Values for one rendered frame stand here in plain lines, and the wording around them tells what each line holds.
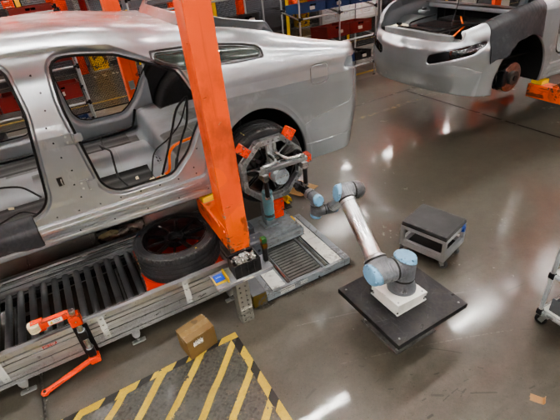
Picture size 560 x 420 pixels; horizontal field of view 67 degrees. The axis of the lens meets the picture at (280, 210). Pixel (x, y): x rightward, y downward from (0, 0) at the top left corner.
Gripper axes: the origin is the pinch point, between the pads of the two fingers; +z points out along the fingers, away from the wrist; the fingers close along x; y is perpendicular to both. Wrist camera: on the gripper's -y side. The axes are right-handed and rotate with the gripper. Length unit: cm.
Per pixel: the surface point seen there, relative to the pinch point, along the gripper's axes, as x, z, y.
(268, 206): -25.5, -18.6, -23.8
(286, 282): -70, -48, 11
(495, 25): 237, 17, 119
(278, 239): -51, -4, 19
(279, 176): -0.5, -20.5, -32.8
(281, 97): 50, 8, -51
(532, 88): 239, 18, 241
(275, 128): 28, 2, -44
